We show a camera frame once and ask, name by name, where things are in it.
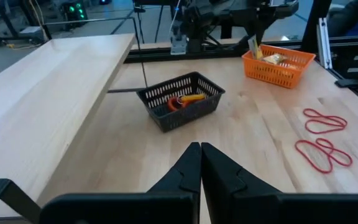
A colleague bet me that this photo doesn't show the orange coil keychain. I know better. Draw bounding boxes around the orange coil keychain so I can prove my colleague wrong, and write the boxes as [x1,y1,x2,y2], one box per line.
[178,93,207,105]

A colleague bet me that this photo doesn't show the black device with green lights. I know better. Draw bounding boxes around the black device with green lights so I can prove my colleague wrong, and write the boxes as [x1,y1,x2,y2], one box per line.
[62,1,89,22]

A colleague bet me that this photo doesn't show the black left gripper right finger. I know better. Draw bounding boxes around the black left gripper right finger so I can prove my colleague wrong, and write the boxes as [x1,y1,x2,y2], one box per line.
[200,142,358,224]

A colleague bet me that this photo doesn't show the silver aluminium bar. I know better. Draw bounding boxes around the silver aluminium bar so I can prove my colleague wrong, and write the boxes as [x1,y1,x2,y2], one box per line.
[316,16,334,70]

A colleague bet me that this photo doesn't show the silver mounting plate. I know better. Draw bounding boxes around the silver mounting plate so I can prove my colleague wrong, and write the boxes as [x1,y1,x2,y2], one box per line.
[170,33,188,56]

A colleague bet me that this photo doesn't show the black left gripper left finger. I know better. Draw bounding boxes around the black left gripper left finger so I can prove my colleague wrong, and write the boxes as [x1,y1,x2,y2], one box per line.
[38,141,203,224]

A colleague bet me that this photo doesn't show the black plastic mesh basket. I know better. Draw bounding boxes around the black plastic mesh basket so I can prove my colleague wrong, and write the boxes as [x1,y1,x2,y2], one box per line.
[135,71,227,134]

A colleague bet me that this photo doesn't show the yellow pack with barcode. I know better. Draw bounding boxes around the yellow pack with barcode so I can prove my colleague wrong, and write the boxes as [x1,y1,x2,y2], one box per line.
[262,53,288,66]

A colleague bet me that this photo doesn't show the orange plastic mesh basket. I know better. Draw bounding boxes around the orange plastic mesh basket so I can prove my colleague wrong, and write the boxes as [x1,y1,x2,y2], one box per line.
[241,44,318,90]

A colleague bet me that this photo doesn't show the wooden shelf riser black legs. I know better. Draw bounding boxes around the wooden shelf riser black legs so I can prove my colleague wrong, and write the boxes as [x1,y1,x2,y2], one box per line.
[0,33,137,224]

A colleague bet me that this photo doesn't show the red coil keychain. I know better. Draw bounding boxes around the red coil keychain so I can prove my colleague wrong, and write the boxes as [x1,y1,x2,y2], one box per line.
[167,96,188,113]

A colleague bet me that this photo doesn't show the person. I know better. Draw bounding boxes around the person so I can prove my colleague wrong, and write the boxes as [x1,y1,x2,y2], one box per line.
[327,0,358,39]

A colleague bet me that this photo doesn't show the yellow hanging cable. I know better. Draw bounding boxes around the yellow hanging cable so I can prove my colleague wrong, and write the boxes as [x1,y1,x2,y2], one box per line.
[29,0,49,42]

